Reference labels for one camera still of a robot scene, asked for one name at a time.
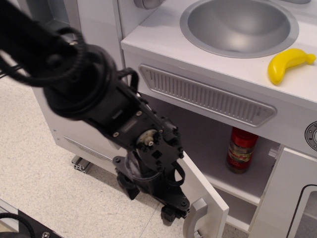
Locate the white oven door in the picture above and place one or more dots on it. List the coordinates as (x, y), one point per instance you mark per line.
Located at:
(304, 221)

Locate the yellow toy banana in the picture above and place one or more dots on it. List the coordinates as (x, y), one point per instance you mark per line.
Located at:
(288, 65)

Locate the red spice jar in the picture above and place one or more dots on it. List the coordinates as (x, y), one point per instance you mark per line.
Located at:
(240, 151)

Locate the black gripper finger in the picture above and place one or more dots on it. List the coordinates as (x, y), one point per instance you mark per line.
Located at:
(128, 186)
(169, 214)

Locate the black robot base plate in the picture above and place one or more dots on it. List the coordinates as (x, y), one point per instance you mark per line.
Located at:
(26, 230)

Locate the grey door handle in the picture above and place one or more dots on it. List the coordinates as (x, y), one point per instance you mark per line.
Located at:
(198, 209)

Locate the round oven dial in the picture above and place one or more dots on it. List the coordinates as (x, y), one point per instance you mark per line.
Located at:
(311, 135)

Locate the grey vent grille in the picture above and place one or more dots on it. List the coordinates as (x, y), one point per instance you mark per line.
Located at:
(208, 98)

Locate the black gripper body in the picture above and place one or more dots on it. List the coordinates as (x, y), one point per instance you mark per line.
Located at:
(163, 185)

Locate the silver round sink bowl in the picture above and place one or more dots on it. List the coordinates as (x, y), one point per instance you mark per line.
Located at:
(242, 29)

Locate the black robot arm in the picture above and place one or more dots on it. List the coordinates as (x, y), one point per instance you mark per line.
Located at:
(81, 82)

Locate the white toy kitchen cabinet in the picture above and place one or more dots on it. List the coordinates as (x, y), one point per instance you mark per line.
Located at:
(262, 201)

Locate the aluminium extrusion frame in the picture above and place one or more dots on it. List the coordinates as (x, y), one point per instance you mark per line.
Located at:
(81, 164)

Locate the white cabinet door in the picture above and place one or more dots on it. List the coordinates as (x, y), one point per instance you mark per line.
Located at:
(197, 186)

